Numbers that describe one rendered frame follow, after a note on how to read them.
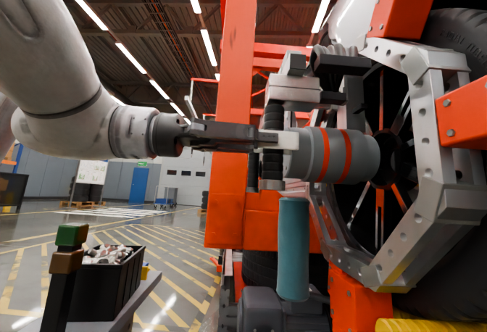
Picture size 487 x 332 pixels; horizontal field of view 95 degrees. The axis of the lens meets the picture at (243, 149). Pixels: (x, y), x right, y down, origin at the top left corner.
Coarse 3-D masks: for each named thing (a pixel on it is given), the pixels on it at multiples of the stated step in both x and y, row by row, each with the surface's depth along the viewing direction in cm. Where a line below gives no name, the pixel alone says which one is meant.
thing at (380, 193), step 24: (384, 72) 58; (384, 96) 58; (408, 96) 50; (384, 120) 57; (408, 120) 50; (384, 144) 62; (408, 144) 49; (384, 168) 62; (408, 168) 48; (336, 192) 77; (360, 192) 78; (384, 192) 55; (360, 216) 67; (384, 216) 55; (360, 240) 62; (384, 240) 54
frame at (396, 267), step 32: (384, 64) 42; (416, 64) 34; (448, 64) 33; (416, 96) 34; (416, 128) 34; (416, 160) 33; (448, 160) 30; (480, 160) 30; (320, 192) 78; (448, 192) 29; (480, 192) 29; (320, 224) 67; (416, 224) 33; (448, 224) 32; (352, 256) 50; (384, 256) 39; (416, 256) 34; (384, 288) 40
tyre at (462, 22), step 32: (448, 32) 38; (480, 32) 33; (480, 64) 33; (480, 224) 32; (448, 256) 36; (480, 256) 31; (416, 288) 41; (448, 288) 36; (480, 288) 31; (448, 320) 37; (480, 320) 36
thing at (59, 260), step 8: (56, 256) 43; (64, 256) 43; (72, 256) 43; (80, 256) 45; (56, 264) 42; (64, 264) 42; (72, 264) 43; (80, 264) 45; (56, 272) 42; (64, 272) 42; (72, 272) 44
